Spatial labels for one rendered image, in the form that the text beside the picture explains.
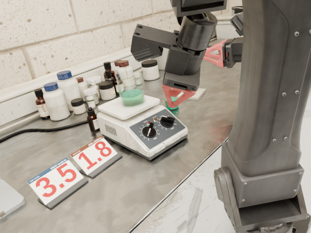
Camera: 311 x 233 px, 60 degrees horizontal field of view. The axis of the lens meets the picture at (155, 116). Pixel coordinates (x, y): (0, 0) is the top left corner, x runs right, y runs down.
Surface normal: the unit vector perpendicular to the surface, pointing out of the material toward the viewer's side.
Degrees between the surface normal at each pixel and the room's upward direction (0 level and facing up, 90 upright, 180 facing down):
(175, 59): 110
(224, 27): 93
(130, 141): 90
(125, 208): 0
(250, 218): 0
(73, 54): 90
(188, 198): 0
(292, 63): 102
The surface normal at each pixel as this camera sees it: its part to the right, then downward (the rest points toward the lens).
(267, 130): 0.14, 0.58
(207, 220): -0.14, -0.90
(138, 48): -0.15, 0.72
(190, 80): 0.19, -0.65
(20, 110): 0.75, 0.18
